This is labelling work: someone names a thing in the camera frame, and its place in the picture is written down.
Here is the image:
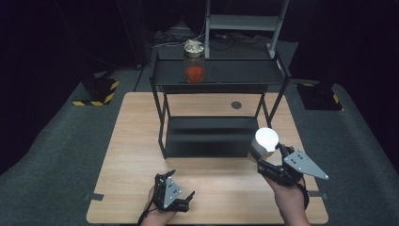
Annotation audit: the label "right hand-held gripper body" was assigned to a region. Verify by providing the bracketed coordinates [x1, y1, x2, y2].
[257, 149, 329, 188]

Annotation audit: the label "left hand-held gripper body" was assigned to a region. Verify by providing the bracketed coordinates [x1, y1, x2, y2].
[152, 173, 191, 213]

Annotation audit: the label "black metal shelf rack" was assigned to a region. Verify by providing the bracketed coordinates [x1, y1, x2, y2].
[149, 51, 292, 160]

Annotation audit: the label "glass jar with gold lid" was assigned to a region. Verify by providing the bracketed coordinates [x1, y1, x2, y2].
[183, 39, 206, 85]

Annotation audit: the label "person's right hand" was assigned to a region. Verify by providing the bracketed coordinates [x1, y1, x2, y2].
[264, 175, 311, 218]

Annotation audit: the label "grey tape strip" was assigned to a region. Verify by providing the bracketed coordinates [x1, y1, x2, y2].
[309, 190, 330, 201]

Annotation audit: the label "black yellow striped stand base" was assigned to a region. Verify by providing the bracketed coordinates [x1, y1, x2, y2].
[72, 74, 120, 107]
[295, 82, 343, 111]

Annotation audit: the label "grey metal stand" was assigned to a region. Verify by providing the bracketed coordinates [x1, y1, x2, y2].
[202, 0, 290, 59]

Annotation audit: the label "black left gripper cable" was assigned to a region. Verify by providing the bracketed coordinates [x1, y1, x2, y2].
[136, 199, 158, 226]

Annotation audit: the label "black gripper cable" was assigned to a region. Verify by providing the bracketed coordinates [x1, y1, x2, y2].
[295, 183, 311, 211]
[136, 199, 158, 226]

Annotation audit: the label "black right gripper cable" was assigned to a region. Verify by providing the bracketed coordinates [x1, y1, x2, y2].
[295, 183, 311, 211]

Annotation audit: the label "black floor cables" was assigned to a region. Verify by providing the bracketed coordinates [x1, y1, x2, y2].
[209, 32, 271, 52]

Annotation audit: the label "white floor cable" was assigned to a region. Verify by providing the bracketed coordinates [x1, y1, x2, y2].
[152, 18, 208, 50]

